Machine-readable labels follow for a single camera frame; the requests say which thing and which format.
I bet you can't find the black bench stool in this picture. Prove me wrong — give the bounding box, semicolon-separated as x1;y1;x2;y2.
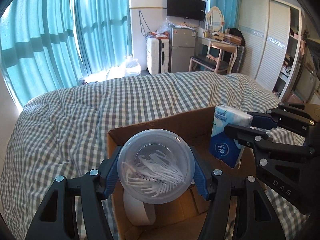
188;56;231;74

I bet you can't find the white suitcase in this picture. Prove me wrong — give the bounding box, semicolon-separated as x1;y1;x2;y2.
146;35;169;75

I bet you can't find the black wall television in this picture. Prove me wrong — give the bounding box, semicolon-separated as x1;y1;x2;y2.
167;0;206;22

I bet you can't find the clear plastic bag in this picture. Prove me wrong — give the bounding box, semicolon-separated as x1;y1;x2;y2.
107;55;141;80

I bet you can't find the white tape roll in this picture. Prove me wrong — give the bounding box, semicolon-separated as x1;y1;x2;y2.
123;190;156;226

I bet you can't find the oval vanity mirror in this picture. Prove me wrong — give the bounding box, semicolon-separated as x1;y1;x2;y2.
206;6;225;32

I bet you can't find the white louvered wardrobe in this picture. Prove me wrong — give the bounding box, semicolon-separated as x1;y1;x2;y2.
239;0;303;101

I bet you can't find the middle teal curtain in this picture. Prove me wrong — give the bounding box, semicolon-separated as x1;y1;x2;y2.
74;0;132;77

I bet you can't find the teal curtain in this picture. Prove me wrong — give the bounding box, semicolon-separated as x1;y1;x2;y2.
210;0;242;30
74;0;132;77
1;0;82;106

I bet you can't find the left teal curtain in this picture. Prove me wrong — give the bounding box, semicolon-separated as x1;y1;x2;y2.
1;0;82;106

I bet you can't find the open cardboard box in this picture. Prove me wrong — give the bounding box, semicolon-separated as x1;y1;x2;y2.
107;106;262;239

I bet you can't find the white dressing table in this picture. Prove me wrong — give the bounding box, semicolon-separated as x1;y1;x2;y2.
196;35;245;74

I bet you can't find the wooden chair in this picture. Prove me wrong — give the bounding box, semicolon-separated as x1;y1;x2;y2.
209;41;238;74

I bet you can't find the right teal curtain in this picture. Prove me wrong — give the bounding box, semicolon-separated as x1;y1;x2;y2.
210;0;242;30

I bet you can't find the clear floss pick jar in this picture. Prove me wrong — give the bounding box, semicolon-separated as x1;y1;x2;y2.
117;129;195;205

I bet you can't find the blue tissue pack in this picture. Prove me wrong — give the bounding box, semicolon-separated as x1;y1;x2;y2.
209;105;253;168

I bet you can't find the silver mini fridge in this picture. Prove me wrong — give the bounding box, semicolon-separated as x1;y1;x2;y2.
169;27;196;73

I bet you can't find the black bag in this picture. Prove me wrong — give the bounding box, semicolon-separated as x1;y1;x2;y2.
228;28;245;46

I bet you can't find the checkered bed duvet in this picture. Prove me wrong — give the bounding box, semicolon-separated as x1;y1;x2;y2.
0;70;309;240

